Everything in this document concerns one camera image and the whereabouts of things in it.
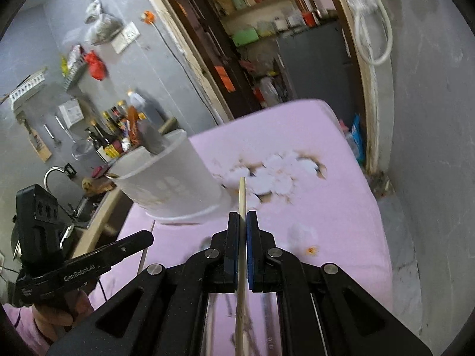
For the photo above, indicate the red plastic bag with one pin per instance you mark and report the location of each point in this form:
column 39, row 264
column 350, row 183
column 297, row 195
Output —
column 95, row 66

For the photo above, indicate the orange plug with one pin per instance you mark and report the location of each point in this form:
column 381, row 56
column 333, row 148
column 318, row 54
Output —
column 147, row 16

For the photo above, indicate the white cardboard box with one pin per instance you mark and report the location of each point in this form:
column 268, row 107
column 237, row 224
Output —
column 70, row 112

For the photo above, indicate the green plastic box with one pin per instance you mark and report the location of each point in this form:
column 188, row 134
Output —
column 245, row 37

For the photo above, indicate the group of sauce bottles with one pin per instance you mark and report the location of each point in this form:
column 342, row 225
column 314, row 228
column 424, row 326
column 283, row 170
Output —
column 111, row 133

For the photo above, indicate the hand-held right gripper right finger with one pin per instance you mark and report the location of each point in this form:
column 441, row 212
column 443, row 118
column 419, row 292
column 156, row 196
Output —
column 252, row 246

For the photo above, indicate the beige door frame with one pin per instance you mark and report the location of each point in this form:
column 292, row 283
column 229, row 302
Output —
column 373, row 111

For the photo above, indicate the pink tablecloth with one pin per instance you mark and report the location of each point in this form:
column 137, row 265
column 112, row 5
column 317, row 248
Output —
column 315, row 200

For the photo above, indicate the clear plastic bag dried goods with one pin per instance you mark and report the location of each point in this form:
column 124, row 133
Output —
column 102, row 28

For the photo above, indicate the white wall rack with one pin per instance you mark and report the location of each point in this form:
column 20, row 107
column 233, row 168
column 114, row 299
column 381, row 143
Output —
column 28, row 89

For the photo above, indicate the hanging metal utensil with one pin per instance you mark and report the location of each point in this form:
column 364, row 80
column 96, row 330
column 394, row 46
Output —
column 63, row 128
column 51, row 135

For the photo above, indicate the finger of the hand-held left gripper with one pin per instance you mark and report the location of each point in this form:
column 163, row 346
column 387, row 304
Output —
column 130, row 243

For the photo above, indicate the blue packet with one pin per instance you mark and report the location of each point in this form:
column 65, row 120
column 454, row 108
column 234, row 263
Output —
column 357, row 137

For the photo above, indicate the large oil bottle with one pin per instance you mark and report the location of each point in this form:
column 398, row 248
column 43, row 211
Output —
column 143, row 105

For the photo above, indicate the white plastic utensil holder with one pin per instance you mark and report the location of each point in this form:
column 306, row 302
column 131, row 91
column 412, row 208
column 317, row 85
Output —
column 170, row 185

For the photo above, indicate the grey refrigerator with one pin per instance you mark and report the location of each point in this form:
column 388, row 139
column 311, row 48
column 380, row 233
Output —
column 315, row 66

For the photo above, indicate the white wall socket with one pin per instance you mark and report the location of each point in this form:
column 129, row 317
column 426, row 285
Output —
column 126, row 37

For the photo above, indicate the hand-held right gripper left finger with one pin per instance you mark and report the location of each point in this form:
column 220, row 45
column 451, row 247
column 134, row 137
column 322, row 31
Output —
column 233, row 246

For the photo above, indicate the grey wall shelf with packets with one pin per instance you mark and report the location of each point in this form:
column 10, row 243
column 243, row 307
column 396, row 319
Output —
column 74, row 70

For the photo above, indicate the mint green canister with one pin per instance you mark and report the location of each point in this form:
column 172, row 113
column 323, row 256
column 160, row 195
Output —
column 236, row 0

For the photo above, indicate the person's left forearm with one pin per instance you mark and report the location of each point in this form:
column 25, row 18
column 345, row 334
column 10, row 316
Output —
column 22, row 326

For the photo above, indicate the red container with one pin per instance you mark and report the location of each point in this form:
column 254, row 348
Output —
column 308, row 18

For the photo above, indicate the person's left hand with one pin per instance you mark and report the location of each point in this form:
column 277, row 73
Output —
column 55, row 317

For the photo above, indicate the wooden shelf unit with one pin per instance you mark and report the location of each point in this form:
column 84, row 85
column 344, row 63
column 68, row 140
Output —
column 252, row 13

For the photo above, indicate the wooden chopstick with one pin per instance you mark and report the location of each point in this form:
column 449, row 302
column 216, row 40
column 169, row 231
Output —
column 243, row 200

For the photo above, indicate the metal strainer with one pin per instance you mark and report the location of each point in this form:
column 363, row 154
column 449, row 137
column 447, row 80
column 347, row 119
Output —
column 82, row 149

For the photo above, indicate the metal faucet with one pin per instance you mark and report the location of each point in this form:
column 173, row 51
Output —
column 52, row 170

